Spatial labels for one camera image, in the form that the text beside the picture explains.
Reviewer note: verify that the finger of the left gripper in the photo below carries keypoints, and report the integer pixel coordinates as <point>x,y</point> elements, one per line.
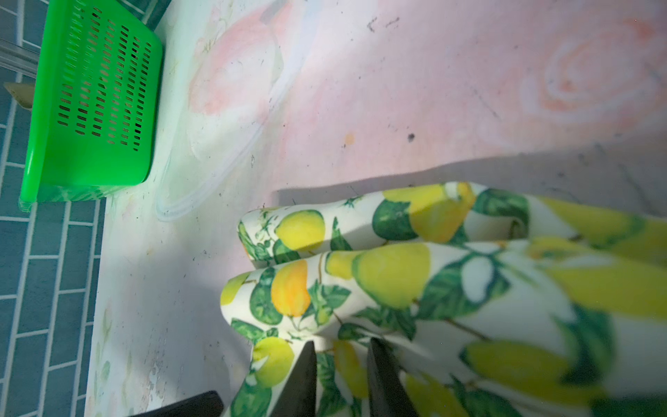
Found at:
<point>207,404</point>

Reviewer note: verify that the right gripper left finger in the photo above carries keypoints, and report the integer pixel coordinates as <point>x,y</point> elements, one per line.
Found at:
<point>298,397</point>

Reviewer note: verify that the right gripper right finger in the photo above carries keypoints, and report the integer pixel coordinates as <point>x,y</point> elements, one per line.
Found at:
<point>387,397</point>

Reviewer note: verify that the yellow lemon print skirt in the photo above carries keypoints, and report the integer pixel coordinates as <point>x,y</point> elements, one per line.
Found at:
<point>488,303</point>

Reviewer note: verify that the olive khaki skirt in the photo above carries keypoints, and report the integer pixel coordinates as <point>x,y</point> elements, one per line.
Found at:
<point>23,93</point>

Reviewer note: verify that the green plastic basket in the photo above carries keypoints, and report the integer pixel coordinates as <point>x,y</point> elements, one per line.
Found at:
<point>95,105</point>

